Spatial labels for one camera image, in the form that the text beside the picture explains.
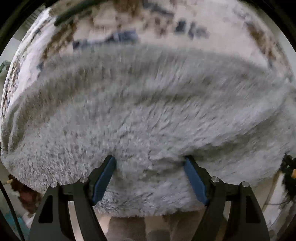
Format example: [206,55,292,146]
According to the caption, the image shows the floral bed blanket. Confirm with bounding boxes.
[0,0,295,121]

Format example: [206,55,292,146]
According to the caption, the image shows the grey fleece pants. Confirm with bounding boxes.
[1,44,295,216]

